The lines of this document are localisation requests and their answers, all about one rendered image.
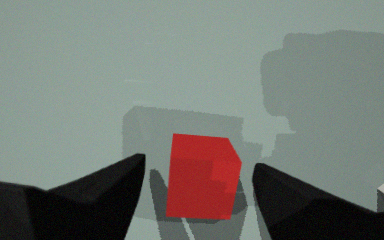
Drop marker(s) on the red block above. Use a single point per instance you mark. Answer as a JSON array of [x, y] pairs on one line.
[[203, 177]]

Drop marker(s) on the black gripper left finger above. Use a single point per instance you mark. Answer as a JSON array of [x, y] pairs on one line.
[[98, 206]]

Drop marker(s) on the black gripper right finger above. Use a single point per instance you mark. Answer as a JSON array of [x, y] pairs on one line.
[[296, 210]]

